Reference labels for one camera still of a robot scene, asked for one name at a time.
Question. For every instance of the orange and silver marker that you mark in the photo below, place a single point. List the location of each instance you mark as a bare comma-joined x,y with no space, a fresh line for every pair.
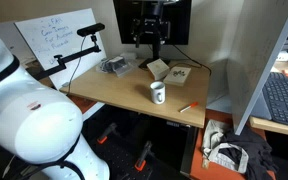
189,106

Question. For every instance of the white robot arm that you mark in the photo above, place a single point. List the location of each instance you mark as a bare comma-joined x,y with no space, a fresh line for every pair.
43,126

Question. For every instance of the white ceramic mug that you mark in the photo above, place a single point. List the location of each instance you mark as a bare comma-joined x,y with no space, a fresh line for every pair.
157,92

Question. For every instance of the small white cardboard box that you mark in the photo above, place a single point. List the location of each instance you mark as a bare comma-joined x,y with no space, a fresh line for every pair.
158,69

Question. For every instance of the clear plastic packaging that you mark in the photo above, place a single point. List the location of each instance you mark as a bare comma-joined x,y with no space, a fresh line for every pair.
116,65

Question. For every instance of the flat white book box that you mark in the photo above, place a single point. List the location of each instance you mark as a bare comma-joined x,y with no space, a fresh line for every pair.
177,76

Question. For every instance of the black orange clamp left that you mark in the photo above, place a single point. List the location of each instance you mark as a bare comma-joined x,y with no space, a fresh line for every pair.
103,137

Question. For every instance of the black orange clamp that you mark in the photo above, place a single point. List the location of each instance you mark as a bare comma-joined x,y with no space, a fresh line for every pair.
141,161
103,137

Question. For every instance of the black monitor stand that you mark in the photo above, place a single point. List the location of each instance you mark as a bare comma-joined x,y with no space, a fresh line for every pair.
155,56

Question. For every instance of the black computer monitor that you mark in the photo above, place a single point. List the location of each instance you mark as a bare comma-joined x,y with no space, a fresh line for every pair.
142,21

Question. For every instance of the black orange clamp right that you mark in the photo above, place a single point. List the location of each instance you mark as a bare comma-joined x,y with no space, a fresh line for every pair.
141,161

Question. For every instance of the grey tote bag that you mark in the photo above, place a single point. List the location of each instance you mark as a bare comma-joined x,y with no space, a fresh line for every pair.
225,154

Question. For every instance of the whiteboard with writing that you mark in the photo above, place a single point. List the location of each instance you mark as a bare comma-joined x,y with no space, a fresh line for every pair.
57,35

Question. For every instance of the grey partition board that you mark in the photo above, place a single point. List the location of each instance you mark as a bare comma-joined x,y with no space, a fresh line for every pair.
261,33

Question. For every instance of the black keyboard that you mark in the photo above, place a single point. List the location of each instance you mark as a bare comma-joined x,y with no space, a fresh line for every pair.
275,92

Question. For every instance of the dark clothing pile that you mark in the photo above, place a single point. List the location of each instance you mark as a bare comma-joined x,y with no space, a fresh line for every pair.
258,151

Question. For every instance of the black stereo camera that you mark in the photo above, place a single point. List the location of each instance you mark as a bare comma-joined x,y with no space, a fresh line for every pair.
90,29

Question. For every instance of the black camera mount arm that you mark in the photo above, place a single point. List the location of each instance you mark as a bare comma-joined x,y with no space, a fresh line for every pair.
62,61

